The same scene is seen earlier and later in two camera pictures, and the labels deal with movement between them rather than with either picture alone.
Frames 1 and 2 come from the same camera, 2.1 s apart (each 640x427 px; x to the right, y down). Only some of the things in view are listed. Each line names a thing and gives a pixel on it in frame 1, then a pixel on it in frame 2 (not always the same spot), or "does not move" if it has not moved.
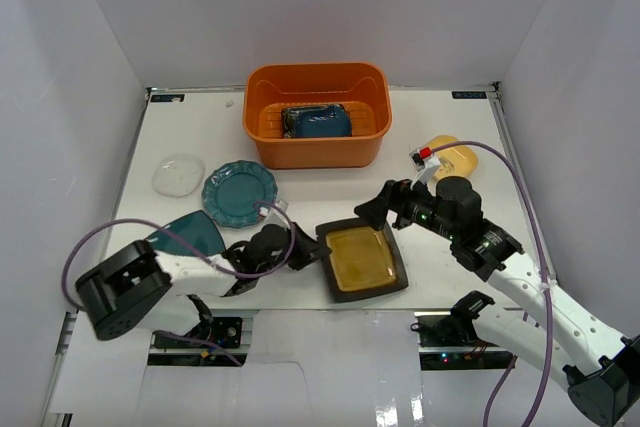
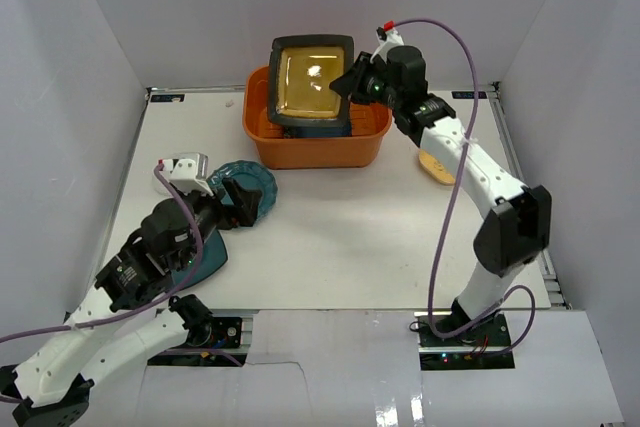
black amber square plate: x=363 y=262 -> x=301 y=69
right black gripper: x=396 y=197 -> x=352 y=83
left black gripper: x=298 y=246 -> x=228 y=207
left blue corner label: x=167 y=97 does not move
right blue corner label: x=469 y=94 does not move
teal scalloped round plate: x=232 y=189 does not move
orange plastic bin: x=363 y=87 does not move
